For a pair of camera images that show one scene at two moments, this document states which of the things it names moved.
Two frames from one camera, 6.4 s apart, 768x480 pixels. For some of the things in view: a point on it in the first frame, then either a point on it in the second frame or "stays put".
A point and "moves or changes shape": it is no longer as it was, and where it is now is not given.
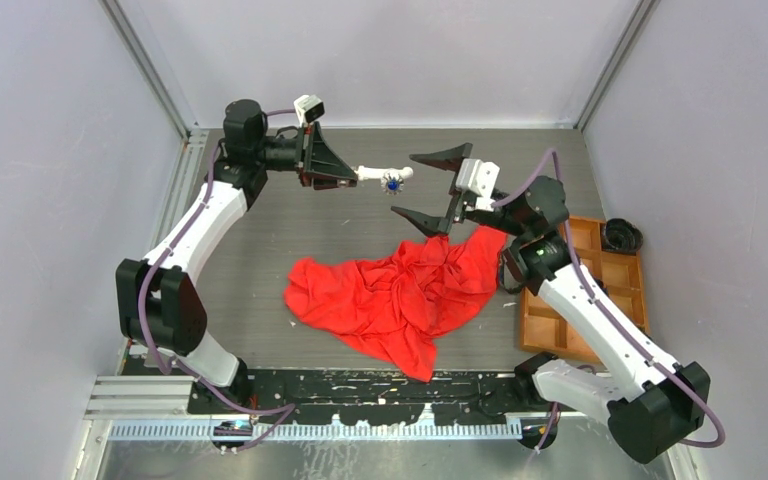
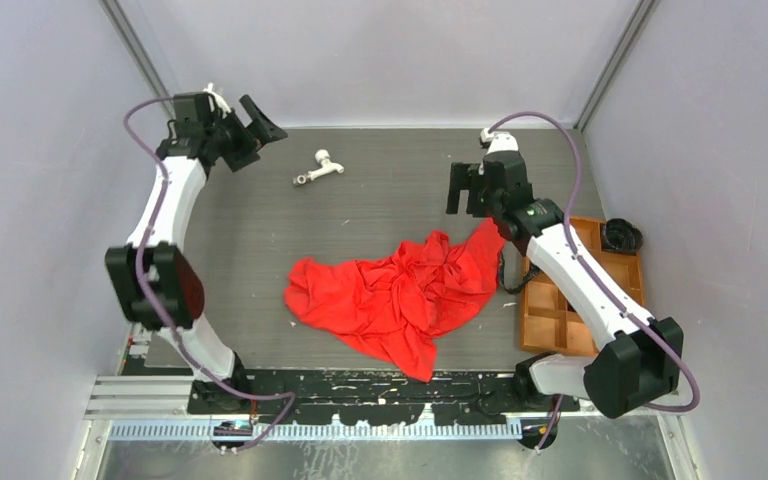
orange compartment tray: x=620 y=276 stays put
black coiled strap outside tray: x=621 y=236 stays put
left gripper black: x=318 y=166 -> x=262 y=128
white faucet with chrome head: x=392 y=178 moves or changes shape
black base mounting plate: x=326 y=392 stays put
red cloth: x=404 y=300 stays put
